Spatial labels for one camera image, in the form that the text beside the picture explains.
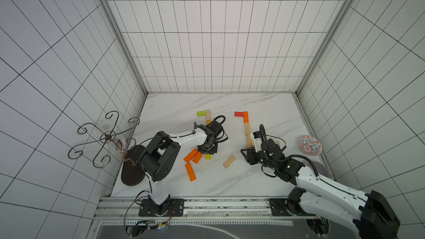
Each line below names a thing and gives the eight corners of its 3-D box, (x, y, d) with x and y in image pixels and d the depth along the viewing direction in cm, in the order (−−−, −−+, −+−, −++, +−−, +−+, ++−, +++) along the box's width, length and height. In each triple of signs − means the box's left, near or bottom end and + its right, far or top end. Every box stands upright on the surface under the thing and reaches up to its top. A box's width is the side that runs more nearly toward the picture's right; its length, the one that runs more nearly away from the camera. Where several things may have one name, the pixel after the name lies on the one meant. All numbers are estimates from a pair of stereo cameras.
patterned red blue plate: (295, 147, 95) (298, 143, 91) (300, 136, 99) (304, 132, 96) (315, 159, 90) (319, 155, 86) (320, 147, 95) (324, 143, 91)
